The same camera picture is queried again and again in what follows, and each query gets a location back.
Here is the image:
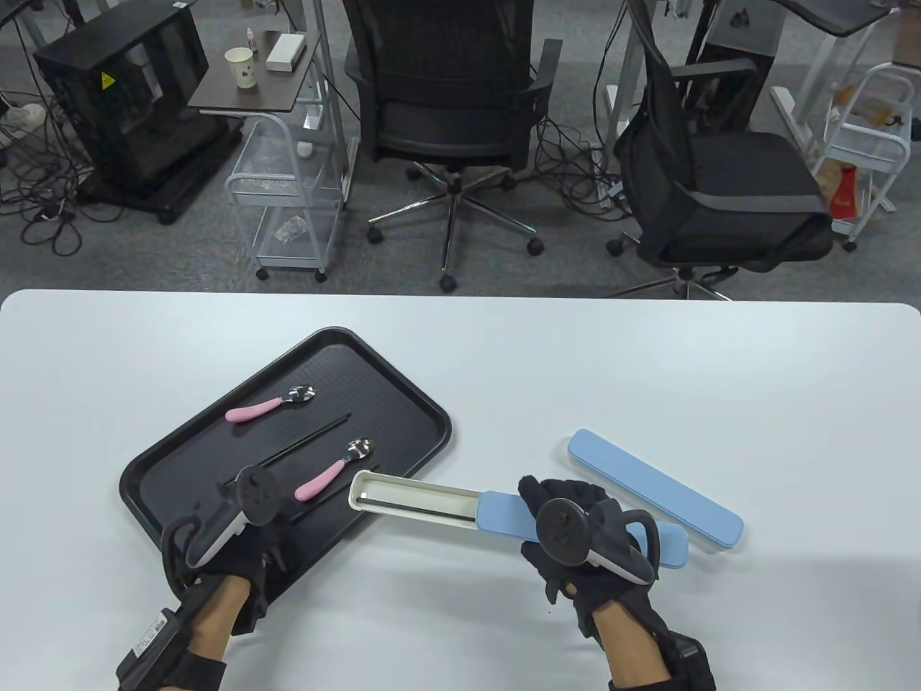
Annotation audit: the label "person's right hand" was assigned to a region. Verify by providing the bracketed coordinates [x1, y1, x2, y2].
[518, 475, 660, 641]

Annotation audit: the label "person's left hand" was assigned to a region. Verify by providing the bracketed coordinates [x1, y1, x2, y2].
[173, 522, 289, 638]

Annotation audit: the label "black white handheld controller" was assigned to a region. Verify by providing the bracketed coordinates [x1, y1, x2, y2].
[536, 497, 659, 585]
[162, 464, 292, 591]

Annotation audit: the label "blue lunch box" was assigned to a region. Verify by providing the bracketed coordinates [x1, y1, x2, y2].
[567, 429, 745, 554]
[349, 469, 689, 571]

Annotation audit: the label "pink handle spoon utensil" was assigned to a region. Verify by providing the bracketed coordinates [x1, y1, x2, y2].
[294, 437, 376, 502]
[225, 386, 316, 423]

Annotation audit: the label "person's left forearm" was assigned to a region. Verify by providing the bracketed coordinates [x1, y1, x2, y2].
[165, 576, 253, 691]

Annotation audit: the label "person's right forearm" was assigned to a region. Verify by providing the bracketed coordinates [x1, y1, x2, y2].
[594, 601, 677, 691]

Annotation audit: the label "black plastic tray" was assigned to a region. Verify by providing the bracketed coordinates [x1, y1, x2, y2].
[119, 326, 453, 609]

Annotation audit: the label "white floor power strip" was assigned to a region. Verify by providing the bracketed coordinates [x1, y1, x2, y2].
[590, 140, 628, 211]

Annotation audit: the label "black office chair grey armrests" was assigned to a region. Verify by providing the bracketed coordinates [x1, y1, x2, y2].
[607, 0, 837, 300]

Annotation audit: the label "black mesh office chair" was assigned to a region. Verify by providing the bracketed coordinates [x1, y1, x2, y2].
[344, 0, 564, 293]

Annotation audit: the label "red packet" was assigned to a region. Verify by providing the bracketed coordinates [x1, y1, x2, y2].
[830, 164, 862, 220]

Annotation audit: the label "brown paper bag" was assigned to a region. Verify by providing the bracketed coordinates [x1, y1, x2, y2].
[815, 157, 848, 206]

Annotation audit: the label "black computer case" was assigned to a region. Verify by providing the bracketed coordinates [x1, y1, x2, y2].
[32, 0, 245, 225]

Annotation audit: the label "white metal basket cart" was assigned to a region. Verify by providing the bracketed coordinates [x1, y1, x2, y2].
[812, 63, 916, 253]

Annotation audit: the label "brown top side table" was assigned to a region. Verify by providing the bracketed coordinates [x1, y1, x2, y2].
[189, 30, 325, 119]

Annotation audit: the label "white paper cup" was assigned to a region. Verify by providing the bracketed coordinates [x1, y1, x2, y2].
[224, 48, 255, 90]

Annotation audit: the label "grey black computer tower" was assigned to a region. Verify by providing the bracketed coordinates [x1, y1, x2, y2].
[686, 0, 785, 134]

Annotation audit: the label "white rectangular box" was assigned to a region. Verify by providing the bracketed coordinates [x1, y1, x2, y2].
[266, 34, 307, 73]

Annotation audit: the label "dark grey desktop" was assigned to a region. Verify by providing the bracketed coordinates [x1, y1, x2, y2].
[781, 0, 904, 37]

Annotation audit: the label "black wrist camera unit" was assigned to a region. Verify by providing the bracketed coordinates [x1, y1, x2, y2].
[115, 608, 191, 691]
[655, 630, 717, 691]

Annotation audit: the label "tangle of black cables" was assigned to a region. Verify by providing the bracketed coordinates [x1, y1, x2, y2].
[0, 72, 123, 256]
[532, 108, 634, 217]

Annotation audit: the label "white wire rolling cart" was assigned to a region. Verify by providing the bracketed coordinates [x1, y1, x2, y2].
[224, 115, 346, 283]

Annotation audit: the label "white desk frame foot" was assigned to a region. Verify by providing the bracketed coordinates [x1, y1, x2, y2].
[771, 29, 846, 145]

